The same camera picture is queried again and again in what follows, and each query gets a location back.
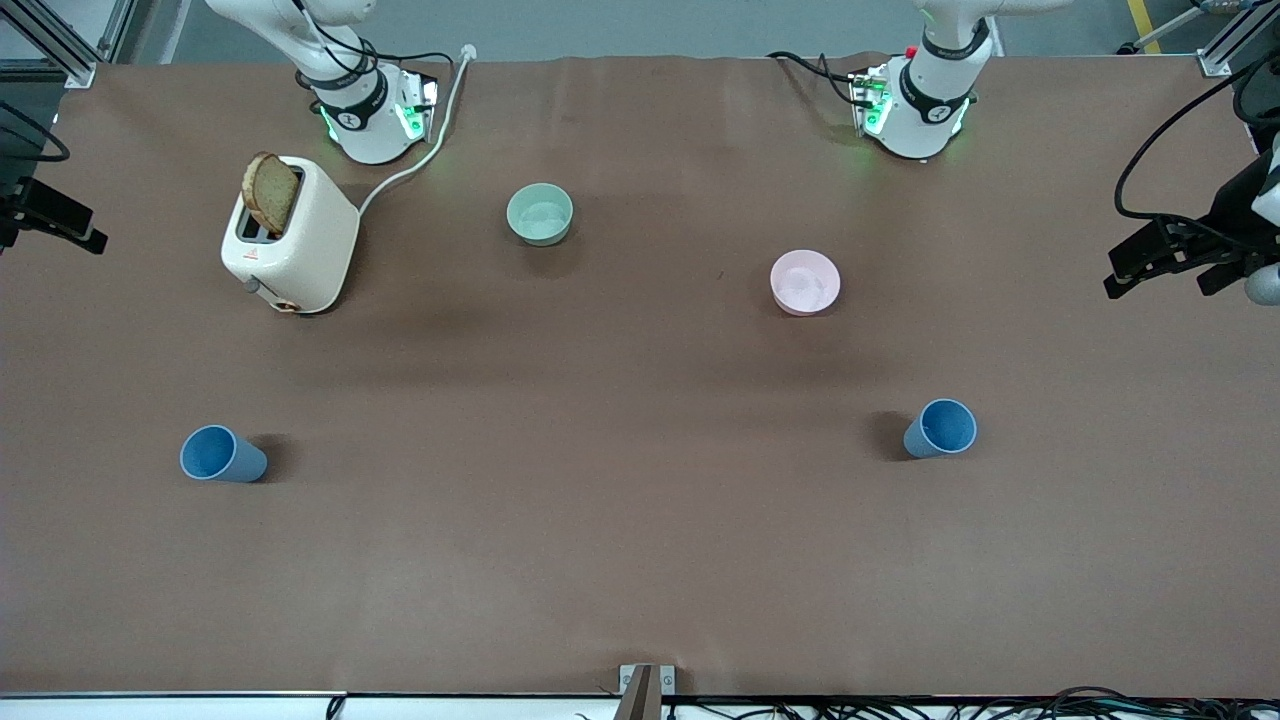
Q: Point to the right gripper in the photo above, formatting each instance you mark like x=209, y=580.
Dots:
x=42, y=207

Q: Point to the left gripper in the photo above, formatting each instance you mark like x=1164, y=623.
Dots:
x=1232, y=212

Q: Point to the blue plastic cup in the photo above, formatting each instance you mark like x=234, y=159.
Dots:
x=940, y=430
x=225, y=458

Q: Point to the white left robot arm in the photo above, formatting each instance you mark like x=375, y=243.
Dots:
x=925, y=130

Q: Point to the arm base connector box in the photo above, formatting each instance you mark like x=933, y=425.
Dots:
x=420, y=100
x=870, y=100

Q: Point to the brown bread slice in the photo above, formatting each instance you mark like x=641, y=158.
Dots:
x=270, y=195

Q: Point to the metal tripod leg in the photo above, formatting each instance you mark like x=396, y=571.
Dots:
x=1127, y=47

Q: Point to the cream white toaster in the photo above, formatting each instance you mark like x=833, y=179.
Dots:
x=310, y=250

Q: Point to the pink bowl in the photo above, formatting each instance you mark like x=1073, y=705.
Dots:
x=805, y=283

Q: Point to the green bowl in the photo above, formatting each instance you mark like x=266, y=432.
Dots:
x=540, y=215

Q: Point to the aluminium frame post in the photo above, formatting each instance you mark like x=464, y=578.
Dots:
x=1215, y=60
x=70, y=65

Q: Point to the grey metal camera bracket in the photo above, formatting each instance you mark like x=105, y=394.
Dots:
x=640, y=695

